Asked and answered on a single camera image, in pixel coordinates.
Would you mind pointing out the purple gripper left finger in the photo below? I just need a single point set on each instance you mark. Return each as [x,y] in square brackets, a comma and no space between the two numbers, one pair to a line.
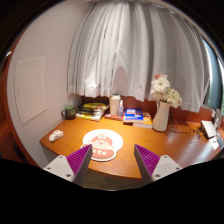
[72,167]

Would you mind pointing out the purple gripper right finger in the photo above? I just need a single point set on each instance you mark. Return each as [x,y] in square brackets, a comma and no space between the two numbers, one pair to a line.
[153,167]

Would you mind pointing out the white computer mouse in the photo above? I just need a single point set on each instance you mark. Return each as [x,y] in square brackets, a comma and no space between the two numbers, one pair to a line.
[56,135]

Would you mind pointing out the round cartoon mouse pad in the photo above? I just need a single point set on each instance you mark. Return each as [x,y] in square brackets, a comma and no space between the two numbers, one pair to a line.
[105,144]

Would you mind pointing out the white flower vase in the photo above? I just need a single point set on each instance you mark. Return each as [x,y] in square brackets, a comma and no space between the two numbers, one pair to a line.
[160,120]

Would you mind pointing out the blue book stack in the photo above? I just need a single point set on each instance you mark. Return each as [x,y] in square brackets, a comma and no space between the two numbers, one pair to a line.
[138,118]

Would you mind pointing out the dark green mug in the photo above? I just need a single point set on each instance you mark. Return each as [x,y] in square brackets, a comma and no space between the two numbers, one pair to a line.
[69,112]

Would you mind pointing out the stack of books left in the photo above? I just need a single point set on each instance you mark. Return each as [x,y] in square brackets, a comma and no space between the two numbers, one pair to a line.
[91,111]

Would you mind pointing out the red flat book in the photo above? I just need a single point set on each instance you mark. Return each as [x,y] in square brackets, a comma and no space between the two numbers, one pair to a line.
[113,117]

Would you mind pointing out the small clear bottle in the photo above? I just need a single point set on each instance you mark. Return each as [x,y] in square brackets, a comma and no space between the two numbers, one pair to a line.
[120,108]

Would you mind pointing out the white box device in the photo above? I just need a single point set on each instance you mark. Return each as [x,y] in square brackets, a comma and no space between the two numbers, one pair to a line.
[208,129]

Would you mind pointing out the white cylindrical container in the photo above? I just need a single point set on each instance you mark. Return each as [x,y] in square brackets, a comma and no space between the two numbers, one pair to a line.
[114,101]

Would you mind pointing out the white gerbera flowers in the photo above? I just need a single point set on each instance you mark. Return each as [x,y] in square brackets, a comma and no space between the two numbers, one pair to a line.
[162,91]

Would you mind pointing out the white sheer curtain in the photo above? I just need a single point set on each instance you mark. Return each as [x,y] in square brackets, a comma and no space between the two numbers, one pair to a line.
[119,46]

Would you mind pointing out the white wall panel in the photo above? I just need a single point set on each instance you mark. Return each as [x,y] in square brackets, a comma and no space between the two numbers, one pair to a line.
[30,88]

